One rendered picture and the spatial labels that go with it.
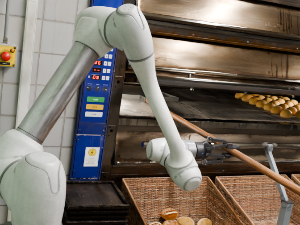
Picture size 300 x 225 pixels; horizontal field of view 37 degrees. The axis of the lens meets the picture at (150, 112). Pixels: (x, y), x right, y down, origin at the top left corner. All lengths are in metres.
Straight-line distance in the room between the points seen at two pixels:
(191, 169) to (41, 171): 0.60
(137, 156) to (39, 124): 0.99
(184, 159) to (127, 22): 0.55
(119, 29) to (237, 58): 1.21
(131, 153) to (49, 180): 1.12
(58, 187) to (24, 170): 0.11
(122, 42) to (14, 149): 0.50
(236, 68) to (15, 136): 1.46
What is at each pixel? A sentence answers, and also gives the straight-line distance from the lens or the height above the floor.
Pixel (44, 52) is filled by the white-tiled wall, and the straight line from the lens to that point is 2.17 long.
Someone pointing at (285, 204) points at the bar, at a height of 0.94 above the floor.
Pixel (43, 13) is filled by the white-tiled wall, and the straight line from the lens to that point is 2.15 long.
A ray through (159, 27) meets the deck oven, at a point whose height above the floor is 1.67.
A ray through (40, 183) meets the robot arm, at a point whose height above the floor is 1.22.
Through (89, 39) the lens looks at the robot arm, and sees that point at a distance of 1.61.
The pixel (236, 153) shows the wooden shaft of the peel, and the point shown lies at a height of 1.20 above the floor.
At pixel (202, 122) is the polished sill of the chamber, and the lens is 2.59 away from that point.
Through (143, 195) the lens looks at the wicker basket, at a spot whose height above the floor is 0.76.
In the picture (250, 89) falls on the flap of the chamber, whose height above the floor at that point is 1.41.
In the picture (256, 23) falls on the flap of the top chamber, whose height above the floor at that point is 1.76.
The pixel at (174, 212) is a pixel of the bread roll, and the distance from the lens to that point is 2.55.
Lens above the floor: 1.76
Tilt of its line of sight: 13 degrees down
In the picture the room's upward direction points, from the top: 9 degrees clockwise
